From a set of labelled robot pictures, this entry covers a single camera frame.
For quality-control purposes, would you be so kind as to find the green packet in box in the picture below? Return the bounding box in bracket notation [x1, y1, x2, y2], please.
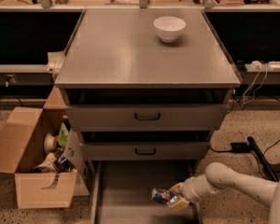
[58, 123, 69, 148]

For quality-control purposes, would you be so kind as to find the grey drawer cabinet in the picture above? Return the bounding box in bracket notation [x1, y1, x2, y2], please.
[53, 8, 242, 173]

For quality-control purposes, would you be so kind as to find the open cardboard box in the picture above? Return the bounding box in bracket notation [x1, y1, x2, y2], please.
[0, 88, 90, 209]

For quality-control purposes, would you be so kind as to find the grey middle drawer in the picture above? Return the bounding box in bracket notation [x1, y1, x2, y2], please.
[80, 142, 209, 161]

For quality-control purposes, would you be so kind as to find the white ceramic bowl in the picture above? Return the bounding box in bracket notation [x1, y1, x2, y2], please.
[154, 16, 186, 43]

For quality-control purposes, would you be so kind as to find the crushed blue redbull can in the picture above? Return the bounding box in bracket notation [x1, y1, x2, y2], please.
[151, 188, 177, 205]

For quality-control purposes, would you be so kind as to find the black stand leg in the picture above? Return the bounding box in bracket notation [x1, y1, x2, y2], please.
[247, 136, 280, 182]

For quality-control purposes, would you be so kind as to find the grey top drawer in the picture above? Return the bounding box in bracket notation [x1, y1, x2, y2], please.
[66, 104, 229, 132]

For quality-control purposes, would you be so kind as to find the white power strip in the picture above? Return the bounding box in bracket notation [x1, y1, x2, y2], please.
[268, 61, 280, 70]

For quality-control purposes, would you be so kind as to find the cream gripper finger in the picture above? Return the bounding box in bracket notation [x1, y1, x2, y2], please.
[169, 182, 184, 195]
[168, 196, 189, 210]

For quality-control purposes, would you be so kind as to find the white round object in box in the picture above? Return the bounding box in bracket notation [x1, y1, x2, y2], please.
[44, 133, 58, 154]

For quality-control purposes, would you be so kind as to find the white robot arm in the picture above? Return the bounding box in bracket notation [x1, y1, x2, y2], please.
[169, 162, 280, 224]

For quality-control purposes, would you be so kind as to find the grey open bottom drawer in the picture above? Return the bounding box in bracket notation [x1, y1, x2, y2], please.
[90, 161, 203, 224]

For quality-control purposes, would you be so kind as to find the black power adapter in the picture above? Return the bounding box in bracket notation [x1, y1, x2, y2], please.
[231, 142, 250, 153]

